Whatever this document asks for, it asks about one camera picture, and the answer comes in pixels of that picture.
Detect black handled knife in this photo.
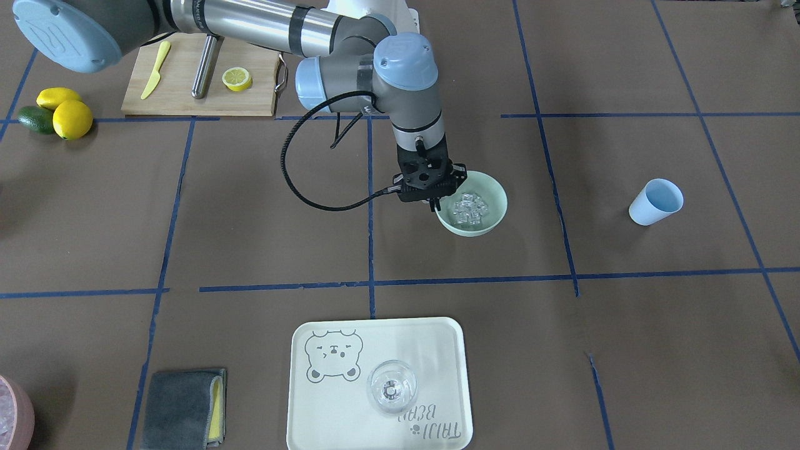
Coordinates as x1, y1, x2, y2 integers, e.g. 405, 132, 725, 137
191, 34, 223, 100

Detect mint green bowl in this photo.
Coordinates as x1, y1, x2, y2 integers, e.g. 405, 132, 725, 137
436, 170, 508, 238

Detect yellow lemon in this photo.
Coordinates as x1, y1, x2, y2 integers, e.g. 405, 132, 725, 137
36, 86, 83, 111
52, 99, 94, 140

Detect clear wine glass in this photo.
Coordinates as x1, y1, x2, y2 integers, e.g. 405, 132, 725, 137
367, 361, 418, 415

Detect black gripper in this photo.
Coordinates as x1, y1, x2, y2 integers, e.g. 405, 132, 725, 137
391, 139, 468, 214

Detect half lemon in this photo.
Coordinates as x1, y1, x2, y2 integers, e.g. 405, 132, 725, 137
222, 67, 253, 92

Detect cream serving tray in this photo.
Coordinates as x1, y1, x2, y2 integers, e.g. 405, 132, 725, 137
286, 317, 474, 449

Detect yellow plastic knife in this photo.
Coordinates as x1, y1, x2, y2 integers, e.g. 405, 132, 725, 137
140, 40, 171, 100

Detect pink bowl with ice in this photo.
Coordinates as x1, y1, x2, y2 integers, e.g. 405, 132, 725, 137
1, 376, 35, 449

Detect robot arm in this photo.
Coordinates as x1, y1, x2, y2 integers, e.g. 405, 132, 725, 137
12, 1, 468, 213

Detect dark avocado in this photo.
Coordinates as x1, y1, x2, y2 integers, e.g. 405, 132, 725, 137
17, 106, 56, 136

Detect wooden cutting board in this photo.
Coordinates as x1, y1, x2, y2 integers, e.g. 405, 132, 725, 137
122, 34, 289, 116

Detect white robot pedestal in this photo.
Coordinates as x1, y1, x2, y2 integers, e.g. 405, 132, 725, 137
322, 1, 420, 34

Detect dark sponge pad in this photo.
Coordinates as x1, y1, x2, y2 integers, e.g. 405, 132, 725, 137
140, 367, 228, 449

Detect ice cubes in bowl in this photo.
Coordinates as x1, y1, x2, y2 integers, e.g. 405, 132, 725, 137
449, 192, 491, 227

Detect blue cup with ice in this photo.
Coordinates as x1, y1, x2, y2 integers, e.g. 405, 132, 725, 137
628, 177, 684, 227

